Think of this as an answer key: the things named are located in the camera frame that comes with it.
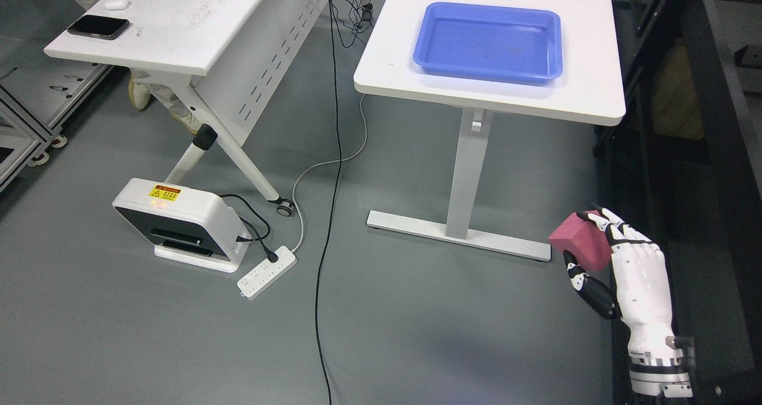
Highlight black metal shelf right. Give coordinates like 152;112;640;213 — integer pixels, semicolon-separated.
593;0;760;404

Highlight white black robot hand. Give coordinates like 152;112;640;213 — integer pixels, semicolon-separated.
563;207;683;366

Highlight white power cord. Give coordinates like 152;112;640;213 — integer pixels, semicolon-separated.
290;92;368;254

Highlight white power strip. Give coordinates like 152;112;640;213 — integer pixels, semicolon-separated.
236;247;297;300

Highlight blue plastic tray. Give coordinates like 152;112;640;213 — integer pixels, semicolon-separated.
412;2;563;85

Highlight white black robot forearm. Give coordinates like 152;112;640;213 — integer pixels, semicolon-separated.
628;337;696;404

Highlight pink foam block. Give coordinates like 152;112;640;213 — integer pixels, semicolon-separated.
548;213;612;272

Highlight white standing desk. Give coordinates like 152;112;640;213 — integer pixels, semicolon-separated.
354;0;626;262

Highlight white box device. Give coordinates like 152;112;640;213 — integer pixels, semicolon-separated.
112;179;251;273

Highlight black smartphone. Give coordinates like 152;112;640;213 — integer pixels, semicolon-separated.
66;14;130;41

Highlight long black cable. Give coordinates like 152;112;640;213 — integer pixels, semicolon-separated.
313;0;376;405

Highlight white folding table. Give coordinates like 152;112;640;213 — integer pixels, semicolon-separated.
44;0;327;217

